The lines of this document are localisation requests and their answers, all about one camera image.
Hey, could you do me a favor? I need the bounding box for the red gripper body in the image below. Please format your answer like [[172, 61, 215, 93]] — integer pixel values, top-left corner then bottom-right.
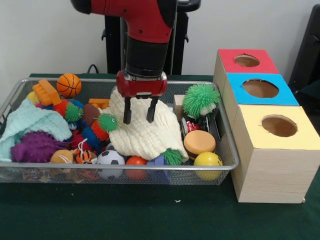
[[116, 70, 168, 99]]

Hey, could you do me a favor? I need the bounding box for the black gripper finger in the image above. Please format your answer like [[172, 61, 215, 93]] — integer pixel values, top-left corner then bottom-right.
[[146, 96, 160, 123], [123, 96, 133, 125]]

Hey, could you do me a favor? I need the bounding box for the small green spiky ball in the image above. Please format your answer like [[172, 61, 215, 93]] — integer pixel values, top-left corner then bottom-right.
[[97, 112, 119, 133]]

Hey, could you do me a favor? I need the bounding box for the cream knitted cloth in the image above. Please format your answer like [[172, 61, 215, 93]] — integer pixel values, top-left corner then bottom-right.
[[101, 84, 190, 162]]

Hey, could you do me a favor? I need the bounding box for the silver mesh bin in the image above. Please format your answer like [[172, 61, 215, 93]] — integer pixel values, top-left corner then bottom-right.
[[0, 77, 240, 186]]

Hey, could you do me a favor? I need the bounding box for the wooden box with three holes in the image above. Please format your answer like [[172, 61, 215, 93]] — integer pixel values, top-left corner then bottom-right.
[[213, 48, 320, 204]]

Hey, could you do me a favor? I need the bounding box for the large green spiky ball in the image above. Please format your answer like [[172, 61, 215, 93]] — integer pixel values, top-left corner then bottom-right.
[[181, 83, 221, 118]]

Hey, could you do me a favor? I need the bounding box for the toy soccer ball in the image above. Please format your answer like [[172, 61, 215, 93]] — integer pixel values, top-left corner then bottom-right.
[[96, 149, 126, 180]]

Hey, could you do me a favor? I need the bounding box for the plain orange ball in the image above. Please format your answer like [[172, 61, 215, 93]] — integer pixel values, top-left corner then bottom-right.
[[125, 155, 148, 181]]

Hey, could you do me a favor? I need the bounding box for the toy burger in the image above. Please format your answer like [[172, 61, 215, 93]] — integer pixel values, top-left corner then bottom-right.
[[183, 129, 217, 161]]

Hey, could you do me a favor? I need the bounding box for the orange toy basketball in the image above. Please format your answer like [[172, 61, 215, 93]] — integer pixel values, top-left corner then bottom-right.
[[56, 73, 83, 99]]

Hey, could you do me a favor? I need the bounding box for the yellow smiley ball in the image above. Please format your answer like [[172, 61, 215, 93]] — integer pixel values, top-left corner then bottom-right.
[[193, 151, 224, 181]]

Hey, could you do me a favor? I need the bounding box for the large orange toy brick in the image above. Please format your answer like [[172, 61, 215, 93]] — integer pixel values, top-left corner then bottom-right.
[[32, 79, 62, 106]]

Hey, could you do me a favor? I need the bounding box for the mint knitted cloth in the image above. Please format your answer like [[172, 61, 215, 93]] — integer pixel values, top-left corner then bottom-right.
[[0, 98, 73, 163]]

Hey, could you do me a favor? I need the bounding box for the purple bumpy soft toy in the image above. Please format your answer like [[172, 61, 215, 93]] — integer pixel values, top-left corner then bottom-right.
[[10, 131, 72, 163]]

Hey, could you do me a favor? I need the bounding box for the dark green table cloth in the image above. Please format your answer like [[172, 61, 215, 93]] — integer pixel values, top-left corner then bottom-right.
[[0, 73, 320, 240], [294, 79, 320, 121]]

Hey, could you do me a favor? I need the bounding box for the black stand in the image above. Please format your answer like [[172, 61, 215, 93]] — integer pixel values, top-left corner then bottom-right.
[[288, 3, 320, 87]]

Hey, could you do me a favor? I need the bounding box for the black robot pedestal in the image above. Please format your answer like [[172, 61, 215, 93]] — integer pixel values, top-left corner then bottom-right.
[[101, 0, 202, 75]]

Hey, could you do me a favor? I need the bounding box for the black cable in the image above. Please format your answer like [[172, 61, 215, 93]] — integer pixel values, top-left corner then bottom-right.
[[86, 64, 100, 75]]

